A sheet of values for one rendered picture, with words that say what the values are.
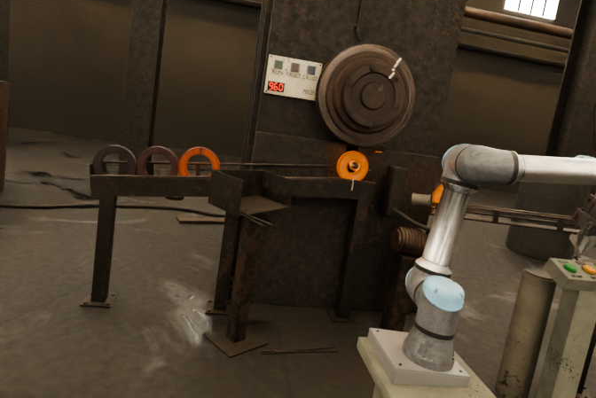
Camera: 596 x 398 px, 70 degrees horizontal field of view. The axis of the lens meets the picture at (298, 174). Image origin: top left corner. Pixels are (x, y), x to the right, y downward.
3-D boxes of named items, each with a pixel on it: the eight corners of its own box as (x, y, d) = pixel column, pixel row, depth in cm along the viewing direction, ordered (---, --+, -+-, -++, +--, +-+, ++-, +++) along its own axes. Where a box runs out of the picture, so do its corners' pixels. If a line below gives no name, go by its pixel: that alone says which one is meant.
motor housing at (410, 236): (372, 323, 215) (392, 222, 207) (412, 326, 219) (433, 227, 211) (381, 338, 202) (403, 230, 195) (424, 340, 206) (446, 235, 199)
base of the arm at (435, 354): (464, 372, 122) (472, 340, 121) (418, 370, 117) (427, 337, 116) (434, 344, 136) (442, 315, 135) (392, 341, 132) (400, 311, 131)
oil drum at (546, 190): (491, 240, 439) (511, 155, 426) (542, 245, 450) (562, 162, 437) (531, 261, 381) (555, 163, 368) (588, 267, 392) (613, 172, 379)
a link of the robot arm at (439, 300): (420, 331, 120) (432, 285, 118) (408, 310, 133) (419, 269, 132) (462, 339, 120) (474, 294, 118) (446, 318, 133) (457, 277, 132)
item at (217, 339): (191, 338, 178) (211, 169, 168) (241, 322, 197) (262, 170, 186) (218, 362, 164) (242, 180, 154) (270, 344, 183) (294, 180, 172)
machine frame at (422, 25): (223, 252, 285) (259, -22, 260) (374, 265, 305) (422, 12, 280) (221, 301, 214) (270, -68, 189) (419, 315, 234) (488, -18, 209)
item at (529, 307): (489, 383, 178) (516, 266, 171) (513, 384, 180) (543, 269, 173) (507, 403, 167) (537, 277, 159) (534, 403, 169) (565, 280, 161)
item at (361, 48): (295, 99, 200) (361, 24, 199) (364, 164, 211) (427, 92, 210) (297, 99, 194) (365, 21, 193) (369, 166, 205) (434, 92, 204)
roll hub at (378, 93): (328, 97, 192) (369, 50, 191) (371, 138, 198) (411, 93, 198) (331, 97, 187) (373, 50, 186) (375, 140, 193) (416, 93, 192)
